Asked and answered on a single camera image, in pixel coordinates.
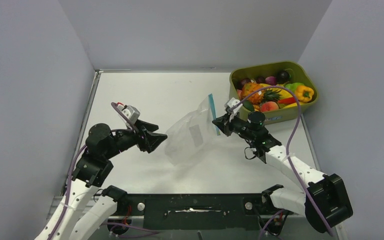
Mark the toy pineapple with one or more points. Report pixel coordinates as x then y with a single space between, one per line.
249 88

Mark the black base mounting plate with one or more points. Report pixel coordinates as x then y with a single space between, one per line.
217 211

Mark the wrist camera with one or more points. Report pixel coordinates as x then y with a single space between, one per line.
128 112
232 108

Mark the toy peach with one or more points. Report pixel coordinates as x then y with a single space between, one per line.
269 106

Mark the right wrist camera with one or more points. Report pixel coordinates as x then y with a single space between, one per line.
232 108

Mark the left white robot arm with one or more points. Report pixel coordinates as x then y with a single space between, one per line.
91 166

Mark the clear zip top bag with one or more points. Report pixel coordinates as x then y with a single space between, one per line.
190 135

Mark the olive green plastic bin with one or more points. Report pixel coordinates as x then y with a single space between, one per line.
257 74

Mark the yellow toy bell pepper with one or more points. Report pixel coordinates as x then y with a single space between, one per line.
304 93

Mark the purple toy onion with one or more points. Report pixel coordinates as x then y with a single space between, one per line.
271 80

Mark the red toy chili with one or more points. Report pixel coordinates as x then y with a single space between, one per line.
287 101

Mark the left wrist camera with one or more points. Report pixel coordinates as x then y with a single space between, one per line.
128 112

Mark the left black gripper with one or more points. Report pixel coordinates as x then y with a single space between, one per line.
146 140

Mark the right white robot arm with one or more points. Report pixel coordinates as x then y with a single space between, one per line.
322 199

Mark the yellow toy banana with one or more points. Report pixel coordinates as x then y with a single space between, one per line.
275 94

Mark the green toy pepper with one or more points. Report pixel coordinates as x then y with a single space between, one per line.
293 86

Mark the dark purple toy plum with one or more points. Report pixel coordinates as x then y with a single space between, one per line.
283 76

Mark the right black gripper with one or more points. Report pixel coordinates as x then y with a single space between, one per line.
224 124

